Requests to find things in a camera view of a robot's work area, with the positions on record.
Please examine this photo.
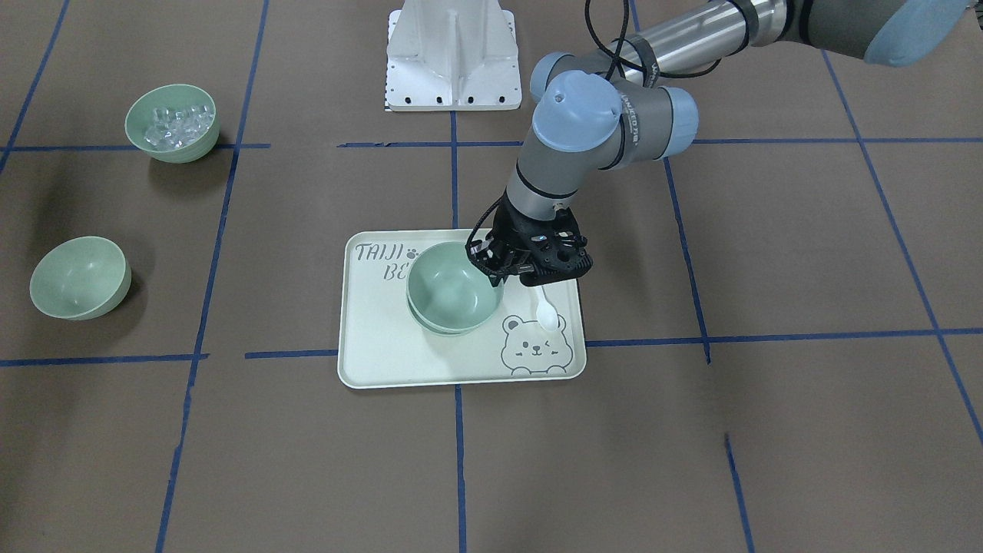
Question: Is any green bowl on tray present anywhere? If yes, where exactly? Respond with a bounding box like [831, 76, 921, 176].
[408, 306, 496, 336]

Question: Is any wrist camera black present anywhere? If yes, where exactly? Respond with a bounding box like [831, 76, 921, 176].
[518, 209, 593, 287]

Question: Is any white pedestal column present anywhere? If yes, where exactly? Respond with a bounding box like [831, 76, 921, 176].
[384, 1, 523, 112]

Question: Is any green bowl carried to tray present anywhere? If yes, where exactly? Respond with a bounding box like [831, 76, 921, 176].
[405, 241, 505, 328]

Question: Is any green bowl with ice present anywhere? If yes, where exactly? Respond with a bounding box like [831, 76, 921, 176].
[125, 84, 220, 164]

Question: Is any white plastic spoon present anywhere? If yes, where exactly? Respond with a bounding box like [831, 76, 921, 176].
[531, 286, 561, 333]

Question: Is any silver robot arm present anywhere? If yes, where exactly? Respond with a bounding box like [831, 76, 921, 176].
[466, 1, 968, 286]

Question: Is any cream bear tray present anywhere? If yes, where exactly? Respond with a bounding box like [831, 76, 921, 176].
[337, 230, 587, 389]

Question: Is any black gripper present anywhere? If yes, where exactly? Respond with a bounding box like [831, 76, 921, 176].
[465, 202, 555, 281]

